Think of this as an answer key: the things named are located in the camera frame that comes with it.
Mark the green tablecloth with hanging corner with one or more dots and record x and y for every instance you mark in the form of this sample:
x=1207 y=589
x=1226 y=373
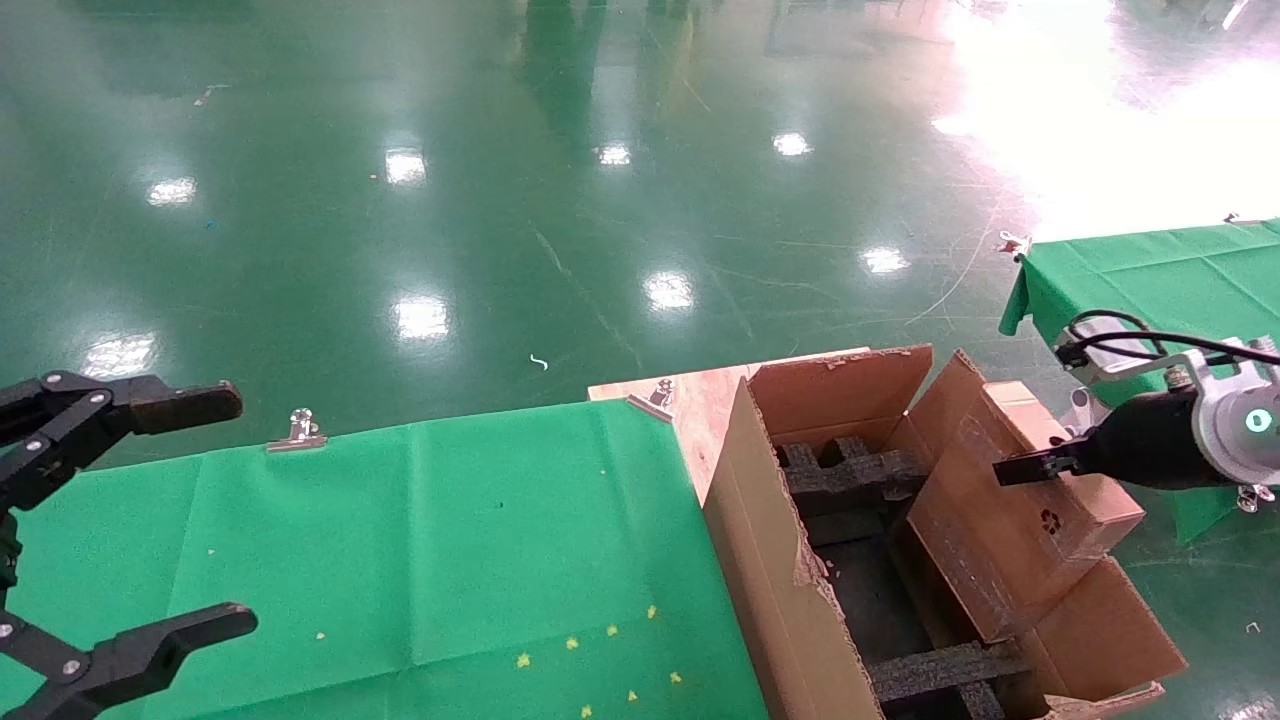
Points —
x=1150 y=280

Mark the large green tablecloth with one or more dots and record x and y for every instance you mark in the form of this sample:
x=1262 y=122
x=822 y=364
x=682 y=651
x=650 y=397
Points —
x=400 y=550

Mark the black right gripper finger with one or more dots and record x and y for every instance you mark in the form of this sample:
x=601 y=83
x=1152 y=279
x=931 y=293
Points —
x=1040 y=465

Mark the small brown cardboard box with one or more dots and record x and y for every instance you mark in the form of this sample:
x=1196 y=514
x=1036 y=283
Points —
x=1000 y=540

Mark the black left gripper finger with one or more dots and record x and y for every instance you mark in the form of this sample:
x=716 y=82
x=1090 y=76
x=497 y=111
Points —
x=180 y=408
x=140 y=655

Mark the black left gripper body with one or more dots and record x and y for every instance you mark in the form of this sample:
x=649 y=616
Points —
x=8 y=550

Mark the large open cardboard carton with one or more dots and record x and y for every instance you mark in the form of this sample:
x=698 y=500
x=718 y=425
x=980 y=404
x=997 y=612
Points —
x=760 y=560

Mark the black foam carton liner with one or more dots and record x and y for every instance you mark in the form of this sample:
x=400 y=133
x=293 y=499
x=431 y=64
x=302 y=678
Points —
x=870 y=590

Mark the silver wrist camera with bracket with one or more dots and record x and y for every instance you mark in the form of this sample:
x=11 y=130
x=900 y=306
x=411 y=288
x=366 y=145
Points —
x=1120 y=367

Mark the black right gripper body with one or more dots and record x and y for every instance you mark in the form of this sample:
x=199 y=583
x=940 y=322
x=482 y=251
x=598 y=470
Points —
x=1150 y=450

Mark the black foam insert block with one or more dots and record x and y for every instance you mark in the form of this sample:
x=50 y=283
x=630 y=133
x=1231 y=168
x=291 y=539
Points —
x=850 y=480
x=920 y=675

